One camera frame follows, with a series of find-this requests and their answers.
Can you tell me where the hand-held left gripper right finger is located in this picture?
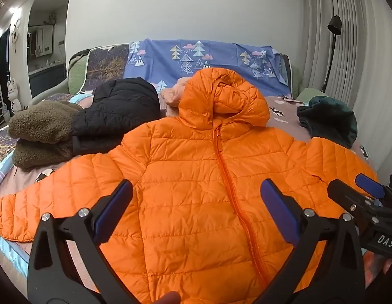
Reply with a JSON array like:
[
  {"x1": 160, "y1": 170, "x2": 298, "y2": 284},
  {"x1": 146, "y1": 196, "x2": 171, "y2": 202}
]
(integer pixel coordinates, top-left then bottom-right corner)
[{"x1": 253, "y1": 179, "x2": 366, "y2": 304}]

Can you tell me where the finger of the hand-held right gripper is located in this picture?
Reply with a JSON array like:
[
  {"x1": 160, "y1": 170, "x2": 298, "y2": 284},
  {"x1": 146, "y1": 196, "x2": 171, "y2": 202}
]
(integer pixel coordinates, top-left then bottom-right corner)
[
  {"x1": 355, "y1": 173, "x2": 389, "y2": 201},
  {"x1": 327, "y1": 179, "x2": 378, "y2": 225}
]

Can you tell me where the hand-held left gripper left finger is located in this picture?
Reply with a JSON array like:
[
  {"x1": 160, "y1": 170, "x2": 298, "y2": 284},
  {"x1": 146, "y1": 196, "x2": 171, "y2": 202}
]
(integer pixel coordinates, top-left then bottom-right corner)
[{"x1": 26, "y1": 179, "x2": 142, "y2": 304}]

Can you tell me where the orange puffer jacket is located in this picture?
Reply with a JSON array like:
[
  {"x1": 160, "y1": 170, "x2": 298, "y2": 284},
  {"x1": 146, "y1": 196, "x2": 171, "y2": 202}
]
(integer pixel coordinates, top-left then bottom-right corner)
[{"x1": 0, "y1": 69, "x2": 382, "y2": 304}]

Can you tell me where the person's left hand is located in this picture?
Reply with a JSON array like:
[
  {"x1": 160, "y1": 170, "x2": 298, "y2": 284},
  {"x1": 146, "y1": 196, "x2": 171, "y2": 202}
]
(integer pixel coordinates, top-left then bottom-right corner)
[{"x1": 153, "y1": 291, "x2": 183, "y2": 304}]

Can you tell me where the dark green garment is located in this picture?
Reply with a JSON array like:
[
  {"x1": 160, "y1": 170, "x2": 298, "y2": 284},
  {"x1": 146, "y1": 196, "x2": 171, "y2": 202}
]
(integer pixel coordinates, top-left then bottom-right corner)
[{"x1": 296, "y1": 96, "x2": 358, "y2": 149}]

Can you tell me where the black puffer jacket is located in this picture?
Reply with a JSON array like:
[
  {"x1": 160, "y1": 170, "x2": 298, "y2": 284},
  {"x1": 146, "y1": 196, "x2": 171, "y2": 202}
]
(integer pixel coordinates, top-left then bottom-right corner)
[{"x1": 71, "y1": 78, "x2": 161, "y2": 156}]

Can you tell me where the olive fleece jacket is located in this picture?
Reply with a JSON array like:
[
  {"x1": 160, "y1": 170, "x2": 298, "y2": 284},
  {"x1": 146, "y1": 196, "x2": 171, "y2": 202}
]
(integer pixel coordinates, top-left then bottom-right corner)
[{"x1": 8, "y1": 100, "x2": 85, "y2": 169}]

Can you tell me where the green cushion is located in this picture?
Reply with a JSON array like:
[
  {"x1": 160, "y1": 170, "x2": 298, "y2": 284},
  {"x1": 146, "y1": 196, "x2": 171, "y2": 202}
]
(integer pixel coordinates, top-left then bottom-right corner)
[
  {"x1": 291, "y1": 66, "x2": 323, "y2": 102},
  {"x1": 68, "y1": 50, "x2": 91, "y2": 95}
]

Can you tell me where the grey pleated curtain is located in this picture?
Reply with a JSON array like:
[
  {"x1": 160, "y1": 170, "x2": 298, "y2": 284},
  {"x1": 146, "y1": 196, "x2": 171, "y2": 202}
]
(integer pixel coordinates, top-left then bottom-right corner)
[{"x1": 302, "y1": 0, "x2": 392, "y2": 178}]

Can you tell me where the peach puffer garment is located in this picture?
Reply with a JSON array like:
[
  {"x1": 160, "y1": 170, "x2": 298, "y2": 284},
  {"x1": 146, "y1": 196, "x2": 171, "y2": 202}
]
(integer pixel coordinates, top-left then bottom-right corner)
[{"x1": 160, "y1": 77, "x2": 196, "y2": 119}]

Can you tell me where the dark tree-print blanket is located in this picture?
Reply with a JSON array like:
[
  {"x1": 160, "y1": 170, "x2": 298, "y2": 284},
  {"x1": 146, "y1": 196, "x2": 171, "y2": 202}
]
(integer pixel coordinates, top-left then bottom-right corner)
[
  {"x1": 0, "y1": 129, "x2": 17, "y2": 173},
  {"x1": 83, "y1": 44, "x2": 130, "y2": 90}
]

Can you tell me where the dark kitchen counter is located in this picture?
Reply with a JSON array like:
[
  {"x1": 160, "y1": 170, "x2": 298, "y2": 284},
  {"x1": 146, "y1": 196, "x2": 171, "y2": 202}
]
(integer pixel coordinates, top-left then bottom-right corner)
[{"x1": 27, "y1": 63, "x2": 67, "y2": 99}]

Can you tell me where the white cat figurine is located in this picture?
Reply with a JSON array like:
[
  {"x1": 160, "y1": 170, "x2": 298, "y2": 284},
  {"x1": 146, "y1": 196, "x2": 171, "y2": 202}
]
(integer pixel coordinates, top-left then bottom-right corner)
[{"x1": 6, "y1": 78, "x2": 21, "y2": 115}]

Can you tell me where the black floor lamp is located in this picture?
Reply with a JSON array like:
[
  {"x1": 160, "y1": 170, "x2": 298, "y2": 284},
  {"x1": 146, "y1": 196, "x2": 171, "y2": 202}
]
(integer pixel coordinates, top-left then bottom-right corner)
[{"x1": 321, "y1": 15, "x2": 343, "y2": 94}]

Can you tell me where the blue tree-print sheet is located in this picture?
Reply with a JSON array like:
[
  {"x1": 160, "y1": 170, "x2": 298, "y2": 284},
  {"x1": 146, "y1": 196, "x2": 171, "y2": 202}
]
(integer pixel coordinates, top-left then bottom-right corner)
[{"x1": 122, "y1": 38, "x2": 293, "y2": 99}]

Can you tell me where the wall cabinet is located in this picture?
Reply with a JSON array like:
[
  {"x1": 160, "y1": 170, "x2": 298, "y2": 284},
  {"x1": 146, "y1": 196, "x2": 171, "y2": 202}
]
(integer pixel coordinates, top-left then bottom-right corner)
[{"x1": 27, "y1": 25, "x2": 54, "y2": 60}]

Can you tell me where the white bear wall decoration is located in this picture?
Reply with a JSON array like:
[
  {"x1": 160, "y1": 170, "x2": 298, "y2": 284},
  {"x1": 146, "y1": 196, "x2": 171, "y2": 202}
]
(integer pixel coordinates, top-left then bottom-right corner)
[{"x1": 10, "y1": 17, "x2": 21, "y2": 51}]

